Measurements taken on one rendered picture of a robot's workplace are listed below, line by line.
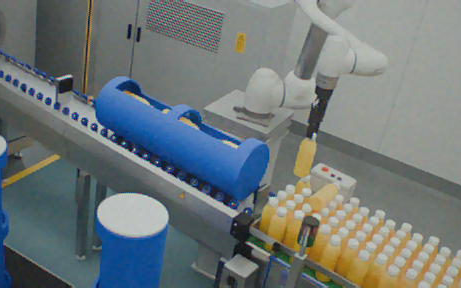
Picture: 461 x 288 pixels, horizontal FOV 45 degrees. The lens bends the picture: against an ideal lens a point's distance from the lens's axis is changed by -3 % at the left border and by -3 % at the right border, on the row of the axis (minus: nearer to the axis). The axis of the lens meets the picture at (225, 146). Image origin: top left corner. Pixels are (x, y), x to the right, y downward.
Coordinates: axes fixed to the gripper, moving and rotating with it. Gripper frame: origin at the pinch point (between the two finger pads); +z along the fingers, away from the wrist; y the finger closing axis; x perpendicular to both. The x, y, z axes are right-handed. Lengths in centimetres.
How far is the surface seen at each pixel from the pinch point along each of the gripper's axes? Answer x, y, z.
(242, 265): 2, 40, 50
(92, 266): -106, 16, 137
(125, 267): -28, 78, 49
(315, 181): 2.5, -14.7, 31.2
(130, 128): -81, 24, 28
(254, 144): -20.4, 10.4, 13.2
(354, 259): 41, 26, 30
